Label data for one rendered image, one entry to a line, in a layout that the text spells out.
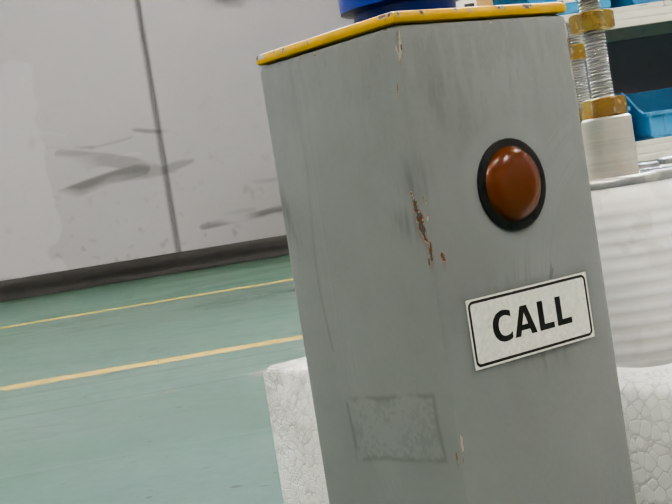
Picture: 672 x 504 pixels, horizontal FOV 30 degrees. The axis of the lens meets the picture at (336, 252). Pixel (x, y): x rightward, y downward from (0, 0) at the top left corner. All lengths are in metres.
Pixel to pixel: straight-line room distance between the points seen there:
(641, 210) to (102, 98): 5.09
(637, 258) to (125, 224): 5.06
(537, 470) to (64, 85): 5.25
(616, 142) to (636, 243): 0.06
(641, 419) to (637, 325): 0.06
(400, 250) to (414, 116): 0.04
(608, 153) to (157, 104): 5.03
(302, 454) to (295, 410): 0.02
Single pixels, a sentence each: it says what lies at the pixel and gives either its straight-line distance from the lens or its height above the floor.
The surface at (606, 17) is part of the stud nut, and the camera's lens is 0.57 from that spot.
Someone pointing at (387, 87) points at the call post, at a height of 0.29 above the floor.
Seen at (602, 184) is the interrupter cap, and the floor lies 0.25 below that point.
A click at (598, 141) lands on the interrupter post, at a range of 0.56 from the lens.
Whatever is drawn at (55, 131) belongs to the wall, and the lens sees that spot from 5.57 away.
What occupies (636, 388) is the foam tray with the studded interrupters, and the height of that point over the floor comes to 0.18.
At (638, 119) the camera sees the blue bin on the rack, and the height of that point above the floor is 0.34.
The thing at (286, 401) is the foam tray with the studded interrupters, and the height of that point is 0.16.
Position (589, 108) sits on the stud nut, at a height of 0.29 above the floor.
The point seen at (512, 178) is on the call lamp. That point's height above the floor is 0.26.
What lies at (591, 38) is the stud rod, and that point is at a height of 0.32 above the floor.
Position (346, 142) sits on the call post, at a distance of 0.37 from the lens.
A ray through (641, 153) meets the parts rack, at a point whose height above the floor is 0.21.
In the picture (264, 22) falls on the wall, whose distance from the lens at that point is 5.61.
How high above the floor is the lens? 0.27
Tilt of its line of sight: 3 degrees down
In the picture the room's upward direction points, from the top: 9 degrees counter-clockwise
